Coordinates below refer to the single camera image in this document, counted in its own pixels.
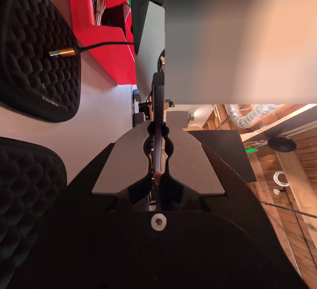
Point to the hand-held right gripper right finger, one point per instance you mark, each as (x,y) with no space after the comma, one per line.
(195,165)

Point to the wooden beam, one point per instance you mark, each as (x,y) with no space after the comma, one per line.
(299,185)

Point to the black round disc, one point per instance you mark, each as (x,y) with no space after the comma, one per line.
(282,144)

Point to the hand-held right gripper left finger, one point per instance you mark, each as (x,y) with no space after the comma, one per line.
(123,160)

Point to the black flat panel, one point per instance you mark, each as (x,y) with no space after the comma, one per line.
(223,150)

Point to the silver ventilation duct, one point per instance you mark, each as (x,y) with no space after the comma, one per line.
(250,118)

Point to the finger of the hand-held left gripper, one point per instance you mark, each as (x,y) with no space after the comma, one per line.
(148,46)

